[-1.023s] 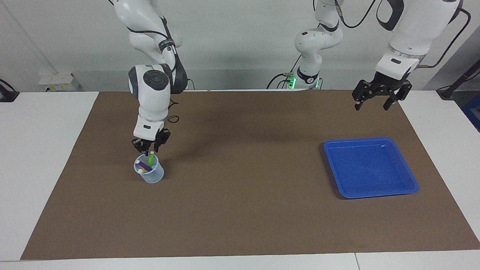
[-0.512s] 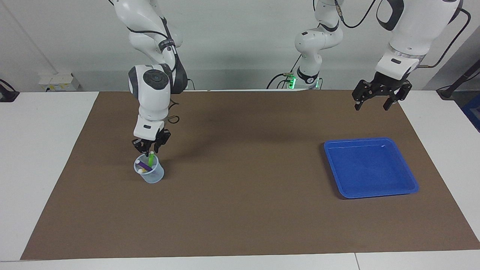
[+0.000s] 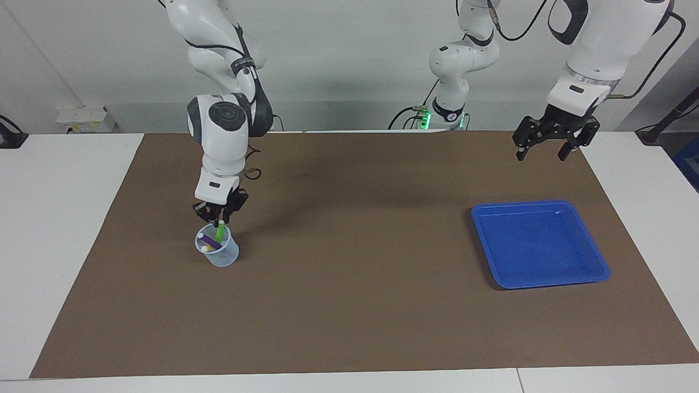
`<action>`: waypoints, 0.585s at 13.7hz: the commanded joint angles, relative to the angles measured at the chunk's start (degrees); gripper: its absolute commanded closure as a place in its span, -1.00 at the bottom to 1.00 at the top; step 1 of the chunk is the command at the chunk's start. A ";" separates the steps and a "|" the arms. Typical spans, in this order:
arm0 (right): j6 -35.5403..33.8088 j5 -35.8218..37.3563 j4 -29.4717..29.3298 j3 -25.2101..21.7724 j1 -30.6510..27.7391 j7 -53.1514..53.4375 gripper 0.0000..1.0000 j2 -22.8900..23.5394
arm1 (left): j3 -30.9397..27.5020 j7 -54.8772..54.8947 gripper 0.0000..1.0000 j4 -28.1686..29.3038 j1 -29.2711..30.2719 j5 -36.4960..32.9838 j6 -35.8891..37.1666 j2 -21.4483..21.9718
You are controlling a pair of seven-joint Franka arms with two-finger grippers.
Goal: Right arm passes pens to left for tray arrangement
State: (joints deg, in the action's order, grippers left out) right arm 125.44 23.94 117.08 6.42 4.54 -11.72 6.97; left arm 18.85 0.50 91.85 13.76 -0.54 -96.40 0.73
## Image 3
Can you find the blue plastic tray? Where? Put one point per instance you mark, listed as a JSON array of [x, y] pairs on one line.
[[540, 245]]

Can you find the translucent plastic cup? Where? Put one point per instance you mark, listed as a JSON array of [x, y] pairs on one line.
[[224, 257]]

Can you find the blue box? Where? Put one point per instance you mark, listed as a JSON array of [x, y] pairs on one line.
[[689, 164]]

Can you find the purple pen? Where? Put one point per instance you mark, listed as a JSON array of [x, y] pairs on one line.
[[210, 242]]

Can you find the white wall socket box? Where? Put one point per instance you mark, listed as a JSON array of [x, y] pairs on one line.
[[84, 119]]

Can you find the black stand with pole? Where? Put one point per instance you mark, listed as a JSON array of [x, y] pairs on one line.
[[663, 123]]

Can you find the black clamp mount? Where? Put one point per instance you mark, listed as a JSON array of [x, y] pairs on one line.
[[11, 139]]

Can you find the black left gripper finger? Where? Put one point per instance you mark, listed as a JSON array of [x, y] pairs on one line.
[[522, 153], [566, 150]]

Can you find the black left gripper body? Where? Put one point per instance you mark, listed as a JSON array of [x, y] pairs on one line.
[[557, 128]]

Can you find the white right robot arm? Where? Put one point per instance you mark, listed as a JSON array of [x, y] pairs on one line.
[[224, 142]]

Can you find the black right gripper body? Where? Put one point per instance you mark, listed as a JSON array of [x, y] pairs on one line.
[[221, 204]]

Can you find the brown table mat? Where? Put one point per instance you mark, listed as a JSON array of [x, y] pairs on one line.
[[349, 305]]

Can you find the green pen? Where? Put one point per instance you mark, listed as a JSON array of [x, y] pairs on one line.
[[219, 233]]

